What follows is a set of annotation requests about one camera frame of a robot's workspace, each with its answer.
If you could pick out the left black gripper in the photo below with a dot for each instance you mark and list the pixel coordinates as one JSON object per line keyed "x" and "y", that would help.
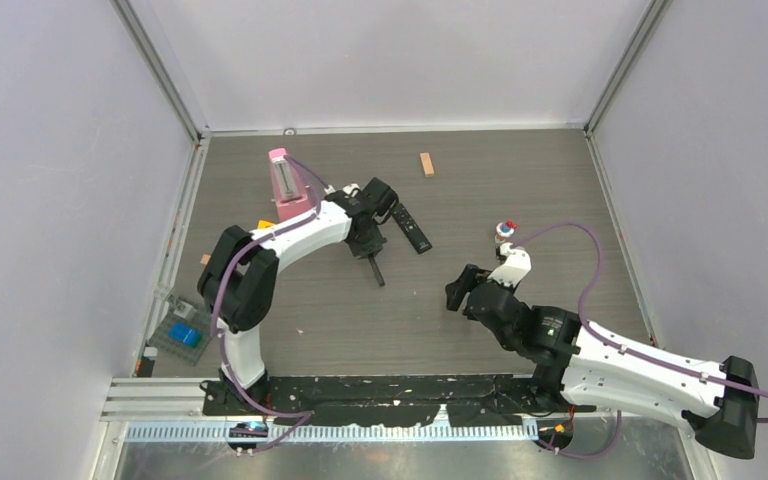
{"x": 372, "y": 246}

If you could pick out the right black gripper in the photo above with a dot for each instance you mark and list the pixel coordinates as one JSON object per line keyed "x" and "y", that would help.
{"x": 456, "y": 291}

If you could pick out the black remote control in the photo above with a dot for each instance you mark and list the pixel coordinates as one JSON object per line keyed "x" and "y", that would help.
{"x": 378, "y": 275}

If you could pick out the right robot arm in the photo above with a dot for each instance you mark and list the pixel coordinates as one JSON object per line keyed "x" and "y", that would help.
{"x": 583, "y": 364}

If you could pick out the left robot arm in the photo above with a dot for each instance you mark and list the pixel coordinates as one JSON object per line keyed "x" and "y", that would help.
{"x": 239, "y": 281}

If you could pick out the small red white blue toy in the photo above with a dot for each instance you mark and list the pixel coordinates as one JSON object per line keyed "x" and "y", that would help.
{"x": 504, "y": 231}

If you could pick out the pink metronome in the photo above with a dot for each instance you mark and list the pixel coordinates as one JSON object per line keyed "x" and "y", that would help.
{"x": 295, "y": 189}

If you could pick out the blue lego brick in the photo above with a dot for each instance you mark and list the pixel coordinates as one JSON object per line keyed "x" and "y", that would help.
{"x": 185, "y": 335}

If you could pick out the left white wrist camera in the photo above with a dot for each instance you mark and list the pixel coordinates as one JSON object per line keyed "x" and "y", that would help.
{"x": 350, "y": 190}

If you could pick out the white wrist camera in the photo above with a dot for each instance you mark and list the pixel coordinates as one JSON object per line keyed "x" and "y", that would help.
{"x": 350, "y": 190}
{"x": 515, "y": 265}

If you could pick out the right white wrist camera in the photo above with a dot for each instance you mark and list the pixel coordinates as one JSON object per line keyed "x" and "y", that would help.
{"x": 515, "y": 265}

